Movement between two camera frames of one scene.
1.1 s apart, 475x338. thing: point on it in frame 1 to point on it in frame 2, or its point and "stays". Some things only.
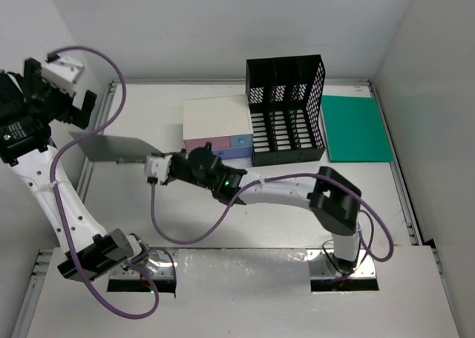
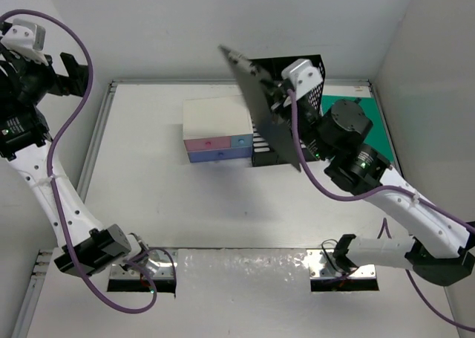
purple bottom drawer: (234, 153) stays
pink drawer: (216, 143) stays
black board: (106, 148) to (267, 104)
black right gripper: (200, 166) to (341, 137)
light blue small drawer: (243, 140) stays
